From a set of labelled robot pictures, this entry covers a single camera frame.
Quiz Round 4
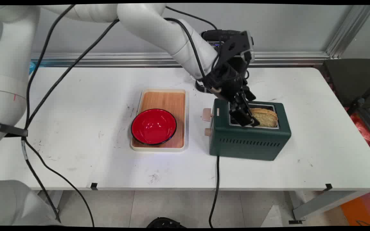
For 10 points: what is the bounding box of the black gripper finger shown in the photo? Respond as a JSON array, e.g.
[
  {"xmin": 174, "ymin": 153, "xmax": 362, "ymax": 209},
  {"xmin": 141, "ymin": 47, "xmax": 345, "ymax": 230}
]
[
  {"xmin": 243, "ymin": 87, "xmax": 257, "ymax": 102},
  {"xmin": 229, "ymin": 95, "xmax": 260, "ymax": 127}
]

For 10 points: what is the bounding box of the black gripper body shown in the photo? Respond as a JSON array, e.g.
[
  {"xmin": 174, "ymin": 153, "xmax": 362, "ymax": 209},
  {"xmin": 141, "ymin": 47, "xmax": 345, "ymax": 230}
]
[{"xmin": 202, "ymin": 63, "xmax": 253, "ymax": 103}]

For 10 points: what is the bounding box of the toasted bread slice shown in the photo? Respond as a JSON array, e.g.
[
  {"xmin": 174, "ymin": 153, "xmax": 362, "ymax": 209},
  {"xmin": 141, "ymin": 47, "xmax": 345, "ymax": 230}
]
[{"xmin": 250, "ymin": 108, "xmax": 279, "ymax": 128}]

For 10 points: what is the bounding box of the dark green toaster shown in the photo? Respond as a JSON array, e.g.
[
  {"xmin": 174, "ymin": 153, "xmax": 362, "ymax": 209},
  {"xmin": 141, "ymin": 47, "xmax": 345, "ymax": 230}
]
[{"xmin": 202, "ymin": 98, "xmax": 292, "ymax": 161}]

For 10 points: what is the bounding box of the wooden tray with cream rim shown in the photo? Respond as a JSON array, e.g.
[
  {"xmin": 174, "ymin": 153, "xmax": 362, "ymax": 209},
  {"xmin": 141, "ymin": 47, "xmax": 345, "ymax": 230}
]
[{"xmin": 130, "ymin": 89, "xmax": 189, "ymax": 152}]

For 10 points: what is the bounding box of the red bowl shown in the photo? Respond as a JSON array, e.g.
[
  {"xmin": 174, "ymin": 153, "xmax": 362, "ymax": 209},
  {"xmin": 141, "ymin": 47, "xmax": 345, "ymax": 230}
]
[{"xmin": 131, "ymin": 108, "xmax": 177, "ymax": 146}]

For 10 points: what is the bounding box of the red plastic bag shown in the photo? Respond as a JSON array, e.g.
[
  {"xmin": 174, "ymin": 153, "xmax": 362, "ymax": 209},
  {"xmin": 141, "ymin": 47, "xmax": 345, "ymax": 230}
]
[{"xmin": 346, "ymin": 108, "xmax": 370, "ymax": 150}]

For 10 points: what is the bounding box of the grey table leg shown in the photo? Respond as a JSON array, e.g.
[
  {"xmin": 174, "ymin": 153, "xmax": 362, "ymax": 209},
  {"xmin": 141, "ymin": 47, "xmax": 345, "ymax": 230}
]
[{"xmin": 289, "ymin": 191, "xmax": 370, "ymax": 224}]

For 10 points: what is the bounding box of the black round object on floor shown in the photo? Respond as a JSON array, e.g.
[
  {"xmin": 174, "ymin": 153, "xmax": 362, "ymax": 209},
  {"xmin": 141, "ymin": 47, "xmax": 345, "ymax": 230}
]
[{"xmin": 146, "ymin": 217, "xmax": 187, "ymax": 229}]

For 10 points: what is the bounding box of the orange floor mat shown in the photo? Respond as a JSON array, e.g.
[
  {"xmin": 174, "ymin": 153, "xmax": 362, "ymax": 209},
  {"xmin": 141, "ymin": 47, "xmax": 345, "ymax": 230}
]
[{"xmin": 340, "ymin": 191, "xmax": 370, "ymax": 227}]

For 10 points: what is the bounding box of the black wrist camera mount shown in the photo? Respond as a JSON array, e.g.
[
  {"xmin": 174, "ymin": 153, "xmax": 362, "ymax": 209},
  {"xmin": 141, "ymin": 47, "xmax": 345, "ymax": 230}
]
[{"xmin": 201, "ymin": 30, "xmax": 255, "ymax": 68}]

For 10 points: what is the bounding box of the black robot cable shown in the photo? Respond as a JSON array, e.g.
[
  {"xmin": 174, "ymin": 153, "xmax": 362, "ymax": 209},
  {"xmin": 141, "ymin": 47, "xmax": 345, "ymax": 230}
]
[
  {"xmin": 164, "ymin": 6, "xmax": 220, "ymax": 79},
  {"xmin": 21, "ymin": 4, "xmax": 120, "ymax": 226}
]

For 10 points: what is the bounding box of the black toaster power cord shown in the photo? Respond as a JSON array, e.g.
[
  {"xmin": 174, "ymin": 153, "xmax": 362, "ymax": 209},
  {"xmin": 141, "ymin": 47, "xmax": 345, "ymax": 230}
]
[{"xmin": 209, "ymin": 155, "xmax": 221, "ymax": 228}]

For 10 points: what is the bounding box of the aluminium frame rail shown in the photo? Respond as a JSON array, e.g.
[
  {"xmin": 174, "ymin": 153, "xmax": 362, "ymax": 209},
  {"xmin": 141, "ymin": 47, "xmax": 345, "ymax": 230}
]
[{"xmin": 31, "ymin": 51, "xmax": 330, "ymax": 68}]

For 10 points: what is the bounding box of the aluminium frame post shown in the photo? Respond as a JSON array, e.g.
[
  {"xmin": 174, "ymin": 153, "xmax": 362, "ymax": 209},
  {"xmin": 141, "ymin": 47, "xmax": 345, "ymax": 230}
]
[{"xmin": 325, "ymin": 4, "xmax": 370, "ymax": 59}]

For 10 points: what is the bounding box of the black velcro strap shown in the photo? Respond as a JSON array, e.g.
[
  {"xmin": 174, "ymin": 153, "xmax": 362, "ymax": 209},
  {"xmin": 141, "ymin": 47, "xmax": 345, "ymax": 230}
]
[{"xmin": 0, "ymin": 122, "xmax": 29, "ymax": 138}]

